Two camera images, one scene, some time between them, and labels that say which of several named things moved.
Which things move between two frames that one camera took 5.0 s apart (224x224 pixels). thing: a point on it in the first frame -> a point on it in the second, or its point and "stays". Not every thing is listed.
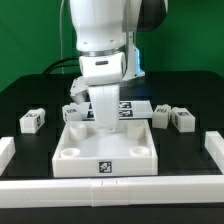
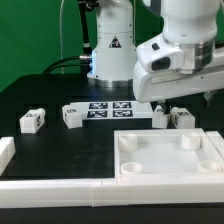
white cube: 183,119 stays
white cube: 32,120 stays
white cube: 161,116 stays
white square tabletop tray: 82,150 -> 145,154
